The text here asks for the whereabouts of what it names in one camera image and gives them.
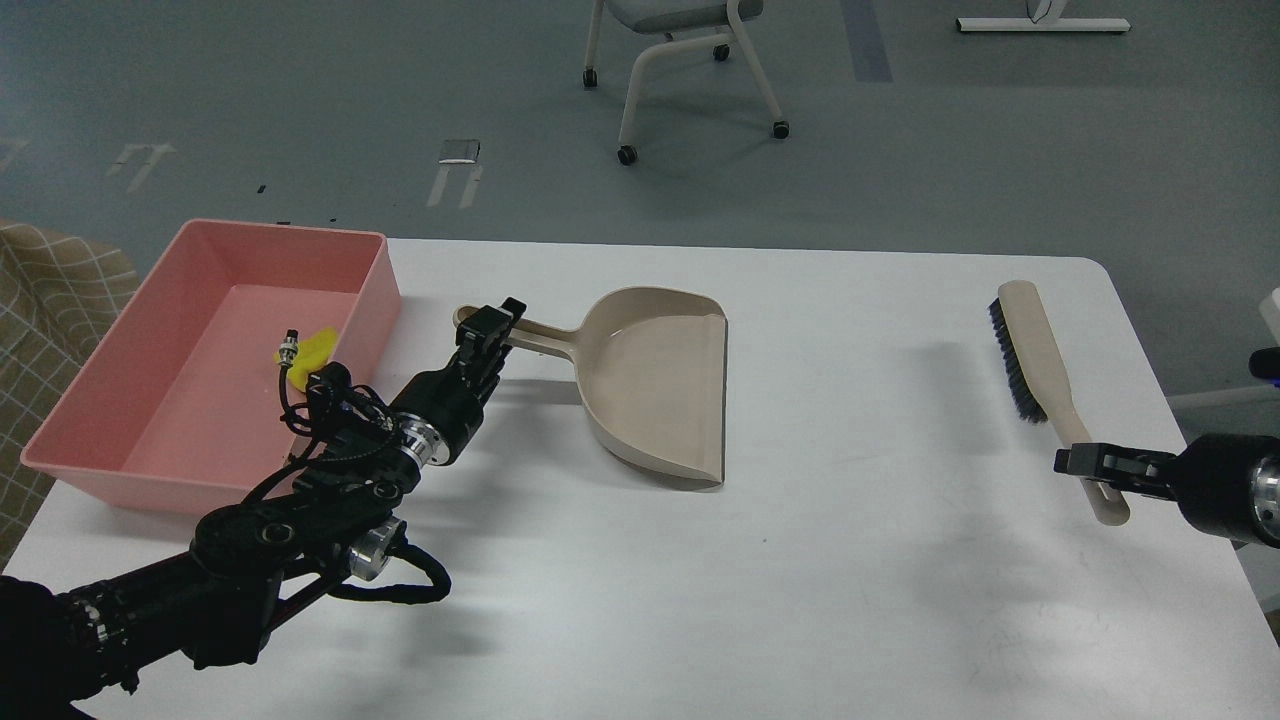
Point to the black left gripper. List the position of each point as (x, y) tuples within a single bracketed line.
[(439, 412)]

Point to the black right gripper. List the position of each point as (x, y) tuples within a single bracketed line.
[(1224, 485)]

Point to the yellow green sponge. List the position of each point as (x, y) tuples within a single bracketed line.
[(302, 357)]

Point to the beige plastic dustpan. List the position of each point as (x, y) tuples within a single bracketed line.
[(650, 364)]

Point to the beige hand brush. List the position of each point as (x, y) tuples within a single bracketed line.
[(1038, 381)]

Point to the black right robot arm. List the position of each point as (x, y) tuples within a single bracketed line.
[(1112, 509)]

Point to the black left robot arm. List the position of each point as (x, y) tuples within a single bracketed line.
[(324, 525)]

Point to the pink plastic bin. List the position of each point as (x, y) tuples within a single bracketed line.
[(178, 409)]

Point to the silver floor socket plate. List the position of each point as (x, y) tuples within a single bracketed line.
[(459, 151)]

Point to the beige checkered cloth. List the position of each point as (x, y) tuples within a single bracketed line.
[(59, 295)]

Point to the white table base foot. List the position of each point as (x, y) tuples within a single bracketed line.
[(1044, 17)]

